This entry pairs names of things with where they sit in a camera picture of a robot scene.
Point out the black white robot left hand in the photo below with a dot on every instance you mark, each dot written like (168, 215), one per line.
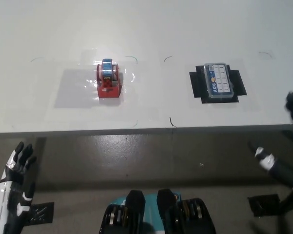
(12, 175)

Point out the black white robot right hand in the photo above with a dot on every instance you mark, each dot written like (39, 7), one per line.
(266, 161)

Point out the clear blue screw box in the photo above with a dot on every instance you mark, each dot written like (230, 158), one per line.
(219, 80)

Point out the black floor tape patch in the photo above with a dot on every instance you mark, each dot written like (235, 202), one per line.
(263, 204)
(40, 214)

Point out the black tape patch cross-shaped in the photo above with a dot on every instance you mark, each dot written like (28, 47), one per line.
(197, 85)

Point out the red tape dispenser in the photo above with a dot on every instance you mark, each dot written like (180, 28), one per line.
(108, 83)

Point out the clear plastic film sheet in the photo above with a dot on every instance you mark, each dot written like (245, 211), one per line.
(75, 90)

